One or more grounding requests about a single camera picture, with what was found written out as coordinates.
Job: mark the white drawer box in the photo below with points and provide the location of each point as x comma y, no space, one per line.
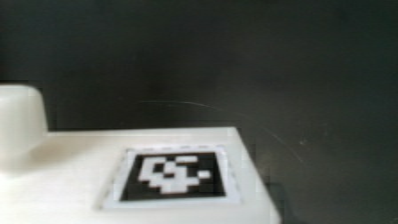
159,176

